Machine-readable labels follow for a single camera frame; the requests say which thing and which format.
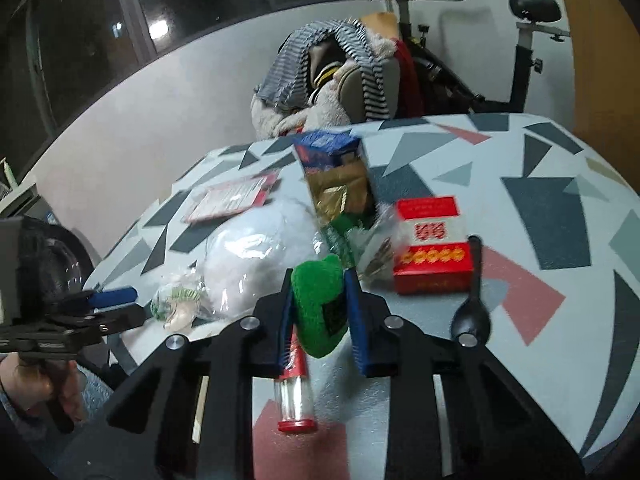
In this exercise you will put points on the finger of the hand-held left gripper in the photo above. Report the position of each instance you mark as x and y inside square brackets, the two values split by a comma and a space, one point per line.
[114, 296]
[117, 320]

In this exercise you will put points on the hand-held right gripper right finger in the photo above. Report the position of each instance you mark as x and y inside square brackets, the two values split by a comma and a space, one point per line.
[359, 332]

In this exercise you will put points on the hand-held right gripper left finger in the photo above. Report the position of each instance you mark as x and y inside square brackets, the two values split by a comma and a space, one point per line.
[284, 327]

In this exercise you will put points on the green plush toy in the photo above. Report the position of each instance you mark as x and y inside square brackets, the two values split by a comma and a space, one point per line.
[317, 310]

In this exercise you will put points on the clear tube with red caps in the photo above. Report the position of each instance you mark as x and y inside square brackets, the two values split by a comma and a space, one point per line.
[296, 395]

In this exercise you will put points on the white plastic bag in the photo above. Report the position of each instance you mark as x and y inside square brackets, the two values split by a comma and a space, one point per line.
[255, 255]

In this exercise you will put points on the red and white carton box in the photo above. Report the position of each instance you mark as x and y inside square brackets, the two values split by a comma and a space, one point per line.
[432, 247]

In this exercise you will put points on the person's left hand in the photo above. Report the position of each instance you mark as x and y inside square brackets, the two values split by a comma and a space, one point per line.
[27, 385]

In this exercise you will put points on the small clear green-striped wrapper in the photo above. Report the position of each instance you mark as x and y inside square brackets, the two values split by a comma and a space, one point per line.
[177, 300]

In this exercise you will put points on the clear crumpled plastic wrapper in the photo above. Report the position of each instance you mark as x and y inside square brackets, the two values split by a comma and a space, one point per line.
[372, 255]

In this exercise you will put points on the black plastic spoon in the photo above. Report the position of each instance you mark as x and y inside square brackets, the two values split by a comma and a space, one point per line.
[471, 310]

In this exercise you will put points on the flat red and white packet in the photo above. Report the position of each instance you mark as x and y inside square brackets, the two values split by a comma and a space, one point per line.
[227, 199]

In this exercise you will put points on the blue and gold snack box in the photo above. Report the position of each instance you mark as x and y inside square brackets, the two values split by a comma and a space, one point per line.
[337, 185]

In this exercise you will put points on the white fluffy garment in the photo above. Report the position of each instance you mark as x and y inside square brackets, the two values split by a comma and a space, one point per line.
[280, 115]

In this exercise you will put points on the grey chair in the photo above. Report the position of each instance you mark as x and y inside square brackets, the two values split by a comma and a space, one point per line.
[370, 87]

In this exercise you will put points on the red cloth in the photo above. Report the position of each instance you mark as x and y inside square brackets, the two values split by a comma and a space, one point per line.
[411, 80]

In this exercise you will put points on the striped grey white garment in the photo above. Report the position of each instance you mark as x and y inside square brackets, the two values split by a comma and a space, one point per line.
[295, 55]

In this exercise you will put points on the black exercise bike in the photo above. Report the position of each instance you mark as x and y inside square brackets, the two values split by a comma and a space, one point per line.
[450, 75]

